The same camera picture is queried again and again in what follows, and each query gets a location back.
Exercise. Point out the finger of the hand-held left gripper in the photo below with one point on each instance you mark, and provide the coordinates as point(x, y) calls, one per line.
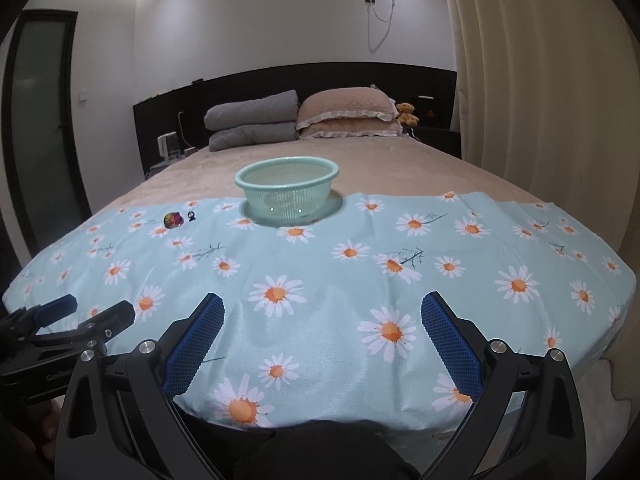
point(57, 306)
point(112, 322)

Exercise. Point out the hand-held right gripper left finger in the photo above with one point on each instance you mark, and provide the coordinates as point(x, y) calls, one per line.
point(195, 345)

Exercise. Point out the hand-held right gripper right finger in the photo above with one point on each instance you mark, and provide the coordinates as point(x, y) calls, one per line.
point(450, 345)

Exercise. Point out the green plastic mesh basket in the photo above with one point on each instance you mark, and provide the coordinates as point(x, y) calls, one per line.
point(285, 200)

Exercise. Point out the red rose brooch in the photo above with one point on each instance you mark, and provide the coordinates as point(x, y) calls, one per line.
point(173, 219)

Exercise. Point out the blue daisy print cloth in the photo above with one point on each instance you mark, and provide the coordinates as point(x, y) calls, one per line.
point(325, 270)

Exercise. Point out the dark frosted glass door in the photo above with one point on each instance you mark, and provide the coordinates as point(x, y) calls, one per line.
point(40, 125)

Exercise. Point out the white bedside appliance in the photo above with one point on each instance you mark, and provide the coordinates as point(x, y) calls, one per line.
point(168, 145)

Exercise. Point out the bed with beige bedspread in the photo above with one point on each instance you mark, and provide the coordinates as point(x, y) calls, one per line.
point(380, 160)

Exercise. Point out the black bedside table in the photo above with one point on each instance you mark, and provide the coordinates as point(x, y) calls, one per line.
point(440, 140)

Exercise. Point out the brown teddy bear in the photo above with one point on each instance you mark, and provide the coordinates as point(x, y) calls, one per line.
point(406, 113)

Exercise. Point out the beige ruffled pillow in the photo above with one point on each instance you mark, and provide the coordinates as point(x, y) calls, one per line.
point(350, 131)
point(345, 105)

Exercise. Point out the grey stacked pillows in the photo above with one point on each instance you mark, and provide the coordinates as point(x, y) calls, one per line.
point(250, 110)

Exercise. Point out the cream curtain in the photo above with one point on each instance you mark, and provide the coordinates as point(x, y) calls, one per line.
point(540, 100)

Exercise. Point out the black headboard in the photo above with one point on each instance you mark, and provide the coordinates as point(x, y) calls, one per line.
point(260, 82)

